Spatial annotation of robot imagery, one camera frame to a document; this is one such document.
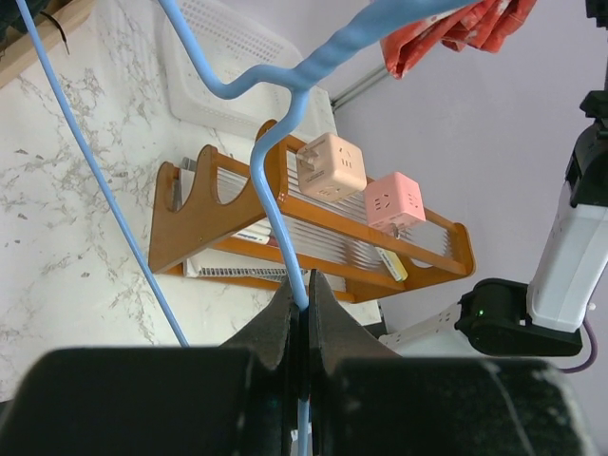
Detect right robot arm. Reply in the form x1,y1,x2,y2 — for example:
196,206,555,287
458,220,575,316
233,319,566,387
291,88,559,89
309,90,607,455

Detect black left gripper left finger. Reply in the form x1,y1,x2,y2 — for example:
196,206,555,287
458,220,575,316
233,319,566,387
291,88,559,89
1,283,293,455

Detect orange wooden rack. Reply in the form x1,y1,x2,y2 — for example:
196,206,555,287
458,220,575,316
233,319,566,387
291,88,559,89
148,136,475,303

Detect pink cube power socket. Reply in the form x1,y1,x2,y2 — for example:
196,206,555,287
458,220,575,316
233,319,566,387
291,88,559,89
363,172,427,238

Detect light blue wire hanger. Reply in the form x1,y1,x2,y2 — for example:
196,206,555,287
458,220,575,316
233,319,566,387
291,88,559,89
13,0,476,456

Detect red white trousers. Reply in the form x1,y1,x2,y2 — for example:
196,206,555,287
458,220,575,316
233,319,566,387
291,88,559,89
380,0,536,80

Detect white plastic basket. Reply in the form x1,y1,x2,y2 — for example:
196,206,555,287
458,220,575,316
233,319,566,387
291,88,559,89
92,0,339,143

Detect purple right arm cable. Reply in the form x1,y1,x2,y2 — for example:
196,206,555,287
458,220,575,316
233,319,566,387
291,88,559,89
553,313,600,372

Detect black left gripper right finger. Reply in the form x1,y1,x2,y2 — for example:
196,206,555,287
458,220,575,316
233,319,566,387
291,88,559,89
309,272,599,455

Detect spiral notebook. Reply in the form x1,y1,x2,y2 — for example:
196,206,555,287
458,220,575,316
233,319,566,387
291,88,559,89
184,256,348,292

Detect peach cube power socket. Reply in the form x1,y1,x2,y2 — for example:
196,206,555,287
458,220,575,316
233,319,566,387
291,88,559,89
295,133,367,202

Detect books in rack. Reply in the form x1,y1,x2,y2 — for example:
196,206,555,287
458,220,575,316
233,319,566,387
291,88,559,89
232,229,278,247

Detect yellow book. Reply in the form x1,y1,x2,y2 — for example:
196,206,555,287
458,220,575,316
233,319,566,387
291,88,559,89
375,246,409,282

